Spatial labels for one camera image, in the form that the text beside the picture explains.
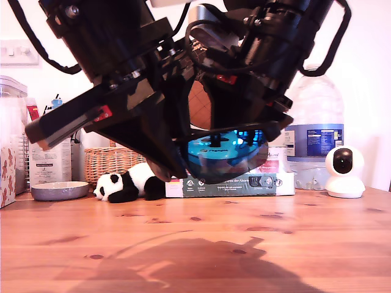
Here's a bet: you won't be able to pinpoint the thick black sleeved cable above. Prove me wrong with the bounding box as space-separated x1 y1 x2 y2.
298 0 353 78
6 0 82 76

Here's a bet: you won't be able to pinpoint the white light switch plate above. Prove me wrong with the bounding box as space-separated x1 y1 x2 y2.
0 39 40 67

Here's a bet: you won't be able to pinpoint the metal wire rack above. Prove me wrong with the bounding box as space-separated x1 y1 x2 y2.
21 134 31 184

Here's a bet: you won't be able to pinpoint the tin can red panel label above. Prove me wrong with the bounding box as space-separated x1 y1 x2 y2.
259 145 288 175

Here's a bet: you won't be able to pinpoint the panda plush toy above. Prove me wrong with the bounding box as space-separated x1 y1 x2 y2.
93 161 167 204

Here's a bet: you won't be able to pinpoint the cardboard can tray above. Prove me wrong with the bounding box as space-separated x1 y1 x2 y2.
164 172 296 198

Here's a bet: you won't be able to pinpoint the cork globe on metal stand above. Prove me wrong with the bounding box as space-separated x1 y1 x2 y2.
187 79 213 131

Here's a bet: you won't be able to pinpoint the small white round camera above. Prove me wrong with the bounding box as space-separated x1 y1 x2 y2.
324 145 366 200

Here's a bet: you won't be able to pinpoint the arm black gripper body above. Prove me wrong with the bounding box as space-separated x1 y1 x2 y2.
213 16 314 123
24 18 196 151

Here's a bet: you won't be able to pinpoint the white bottle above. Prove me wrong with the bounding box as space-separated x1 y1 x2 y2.
79 130 104 150

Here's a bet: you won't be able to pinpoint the grey shallow bowl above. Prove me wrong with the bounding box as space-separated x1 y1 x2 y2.
31 181 90 203

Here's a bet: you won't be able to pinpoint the large clear water bottle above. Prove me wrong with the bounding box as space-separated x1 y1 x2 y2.
283 63 345 192

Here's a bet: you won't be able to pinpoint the black sunglasses with blue lenses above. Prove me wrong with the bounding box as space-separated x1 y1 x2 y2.
145 121 294 186

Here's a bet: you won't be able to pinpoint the white printed carton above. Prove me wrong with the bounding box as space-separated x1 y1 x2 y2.
29 139 73 187

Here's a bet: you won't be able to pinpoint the gingerbread print box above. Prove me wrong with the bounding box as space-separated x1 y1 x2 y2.
0 147 17 210

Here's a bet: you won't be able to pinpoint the red and white packet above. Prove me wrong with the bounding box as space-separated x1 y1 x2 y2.
26 97 42 125

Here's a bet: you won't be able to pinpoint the wicker basket with handle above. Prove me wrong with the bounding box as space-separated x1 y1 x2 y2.
84 139 150 186

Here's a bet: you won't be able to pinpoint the arm pale camera box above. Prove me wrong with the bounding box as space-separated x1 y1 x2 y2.
188 4 242 54

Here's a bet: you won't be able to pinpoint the clear plastic lidded container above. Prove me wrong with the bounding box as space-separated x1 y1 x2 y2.
0 75 29 196

